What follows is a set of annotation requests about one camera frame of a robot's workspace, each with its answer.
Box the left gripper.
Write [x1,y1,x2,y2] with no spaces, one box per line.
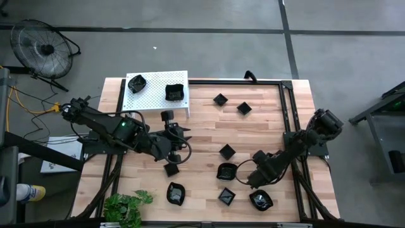
[150,110,193,165]

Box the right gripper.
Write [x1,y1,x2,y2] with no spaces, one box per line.
[247,150,281,189]

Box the wavy square black plate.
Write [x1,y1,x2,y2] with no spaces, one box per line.
[164,83,185,102]
[216,162,239,181]

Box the small square black plate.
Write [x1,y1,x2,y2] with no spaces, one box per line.
[213,92,229,107]
[163,161,180,178]
[236,101,253,116]
[219,143,237,161]
[217,187,237,206]

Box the oval black plate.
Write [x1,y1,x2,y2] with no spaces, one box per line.
[166,182,187,206]
[249,189,274,212]
[127,74,147,94]

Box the white perforated metal shelf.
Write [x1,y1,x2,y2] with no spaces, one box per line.
[121,70,190,118]

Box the black curved hook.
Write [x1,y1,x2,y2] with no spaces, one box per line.
[243,70,259,84]

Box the green artificial plant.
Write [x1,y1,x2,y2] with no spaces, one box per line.
[103,189,154,228]

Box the white printed box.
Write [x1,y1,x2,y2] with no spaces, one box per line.
[40,136,84,174]

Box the dark metal side desk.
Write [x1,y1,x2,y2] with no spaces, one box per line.
[349,80,405,184]

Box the black cylinder bin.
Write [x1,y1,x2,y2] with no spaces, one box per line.
[388,150,405,174]

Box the black metal beam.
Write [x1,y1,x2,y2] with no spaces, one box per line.
[0,131,85,172]

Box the black floor fan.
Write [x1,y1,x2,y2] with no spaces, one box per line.
[9,18,82,92]

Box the grey metal stand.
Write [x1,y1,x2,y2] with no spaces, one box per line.
[0,68,20,224]

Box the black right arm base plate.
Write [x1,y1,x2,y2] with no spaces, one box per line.
[283,131,330,158]

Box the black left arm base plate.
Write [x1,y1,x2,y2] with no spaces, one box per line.
[81,129,130,155]

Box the yellow cable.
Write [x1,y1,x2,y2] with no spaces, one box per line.
[4,85,63,132]

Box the black floor cable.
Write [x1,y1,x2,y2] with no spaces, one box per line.
[8,85,102,149]

